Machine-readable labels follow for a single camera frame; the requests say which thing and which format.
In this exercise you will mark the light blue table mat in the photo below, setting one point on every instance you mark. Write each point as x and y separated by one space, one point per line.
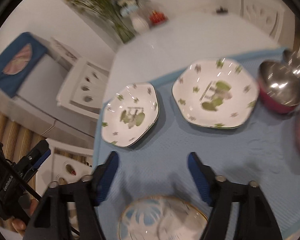
262 149

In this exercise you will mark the white ceramic vase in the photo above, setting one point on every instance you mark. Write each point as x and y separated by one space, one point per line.
139 24

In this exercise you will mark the red lidded pot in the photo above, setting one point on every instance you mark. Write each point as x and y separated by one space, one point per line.
157 18

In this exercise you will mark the small floral hexagonal plate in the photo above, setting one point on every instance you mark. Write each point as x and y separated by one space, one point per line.
130 114

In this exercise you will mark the white refrigerator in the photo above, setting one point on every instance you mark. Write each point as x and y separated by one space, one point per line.
35 106

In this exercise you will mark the blue steel bowl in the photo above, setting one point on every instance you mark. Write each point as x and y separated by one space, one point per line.
292 60

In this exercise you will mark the glass vase with green stems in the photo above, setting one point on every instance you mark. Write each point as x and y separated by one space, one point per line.
108 12

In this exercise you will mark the white chair near left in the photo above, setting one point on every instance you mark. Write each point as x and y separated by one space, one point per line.
66 164

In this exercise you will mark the white chair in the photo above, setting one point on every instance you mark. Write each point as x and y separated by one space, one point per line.
83 88
267 15
66 164

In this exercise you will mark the white chair far left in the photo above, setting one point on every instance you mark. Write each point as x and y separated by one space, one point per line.
83 88

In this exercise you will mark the white chair far right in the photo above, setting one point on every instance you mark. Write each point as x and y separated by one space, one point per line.
267 15

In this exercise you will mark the small black object on table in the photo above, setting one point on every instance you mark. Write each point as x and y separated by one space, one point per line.
222 10

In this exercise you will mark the gold rimmed blue plate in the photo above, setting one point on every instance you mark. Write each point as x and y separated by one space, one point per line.
161 217

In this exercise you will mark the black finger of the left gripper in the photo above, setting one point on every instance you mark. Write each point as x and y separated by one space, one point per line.
28 165

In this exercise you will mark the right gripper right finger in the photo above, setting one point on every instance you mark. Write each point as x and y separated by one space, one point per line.
255 217

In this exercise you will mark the blue cloth with pink pattern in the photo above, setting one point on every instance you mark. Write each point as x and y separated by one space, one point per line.
18 60

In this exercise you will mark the large floral hexagonal plate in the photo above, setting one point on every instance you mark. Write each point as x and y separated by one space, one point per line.
216 93

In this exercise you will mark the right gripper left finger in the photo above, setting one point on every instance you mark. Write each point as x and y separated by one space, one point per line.
50 219

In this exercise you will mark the magenta steel bowl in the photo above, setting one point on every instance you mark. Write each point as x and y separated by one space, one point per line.
279 87

